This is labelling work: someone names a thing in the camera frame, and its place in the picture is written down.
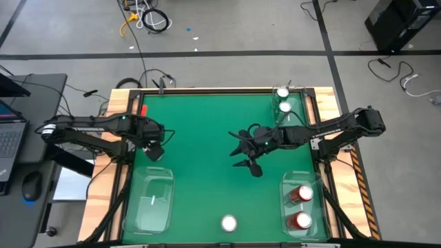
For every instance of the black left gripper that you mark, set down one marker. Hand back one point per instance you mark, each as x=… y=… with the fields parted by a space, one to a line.
x=150 y=132

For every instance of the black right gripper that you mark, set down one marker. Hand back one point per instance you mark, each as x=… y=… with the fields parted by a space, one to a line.
x=265 y=139

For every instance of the silver Diet Coke can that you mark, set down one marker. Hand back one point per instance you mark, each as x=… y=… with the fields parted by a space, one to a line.
x=147 y=149
x=228 y=223

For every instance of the red Coke can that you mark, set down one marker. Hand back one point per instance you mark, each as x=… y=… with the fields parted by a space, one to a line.
x=299 y=220
x=299 y=195

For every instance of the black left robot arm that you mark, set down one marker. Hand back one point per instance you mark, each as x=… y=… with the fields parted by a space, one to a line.
x=93 y=124

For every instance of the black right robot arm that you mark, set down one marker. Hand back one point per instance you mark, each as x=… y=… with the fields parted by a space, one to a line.
x=330 y=132

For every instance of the red tape tag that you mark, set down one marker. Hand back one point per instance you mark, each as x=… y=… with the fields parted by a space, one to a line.
x=144 y=110

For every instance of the clear plastic bin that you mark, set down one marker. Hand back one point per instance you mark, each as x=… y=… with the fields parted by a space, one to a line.
x=293 y=179
x=151 y=210
x=299 y=113

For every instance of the green Sprite can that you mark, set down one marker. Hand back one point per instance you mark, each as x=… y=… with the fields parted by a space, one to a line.
x=284 y=107
x=282 y=93

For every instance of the green table mat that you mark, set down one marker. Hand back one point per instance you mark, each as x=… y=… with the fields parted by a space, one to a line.
x=206 y=193

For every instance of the black plug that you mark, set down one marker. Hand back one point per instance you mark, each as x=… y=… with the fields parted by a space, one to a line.
x=90 y=93

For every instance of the yellow black hazard tape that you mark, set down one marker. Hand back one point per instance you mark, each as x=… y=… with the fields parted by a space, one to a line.
x=362 y=187

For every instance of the black computer mouse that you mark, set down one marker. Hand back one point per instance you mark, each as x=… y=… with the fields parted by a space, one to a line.
x=32 y=186

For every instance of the dark grey desk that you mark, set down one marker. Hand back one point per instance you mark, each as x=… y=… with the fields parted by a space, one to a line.
x=41 y=91

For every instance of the black caster wheel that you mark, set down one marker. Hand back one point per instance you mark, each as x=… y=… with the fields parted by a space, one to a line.
x=51 y=231

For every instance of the black laptop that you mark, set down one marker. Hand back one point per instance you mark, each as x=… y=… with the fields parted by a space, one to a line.
x=10 y=144

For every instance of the black monitor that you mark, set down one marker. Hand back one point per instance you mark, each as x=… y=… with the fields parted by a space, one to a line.
x=10 y=89

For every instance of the grey plug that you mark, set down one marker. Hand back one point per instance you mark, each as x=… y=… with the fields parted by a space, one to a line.
x=436 y=101

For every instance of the black computer tower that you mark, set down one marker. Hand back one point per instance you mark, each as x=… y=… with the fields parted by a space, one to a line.
x=403 y=24

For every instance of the grey metal bracket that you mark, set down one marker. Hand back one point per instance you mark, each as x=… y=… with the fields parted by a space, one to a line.
x=315 y=144

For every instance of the black table frame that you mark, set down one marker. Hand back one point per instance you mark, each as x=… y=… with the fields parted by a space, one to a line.
x=220 y=92

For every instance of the white metal bracket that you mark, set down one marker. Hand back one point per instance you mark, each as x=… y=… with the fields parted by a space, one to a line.
x=131 y=246
x=320 y=245

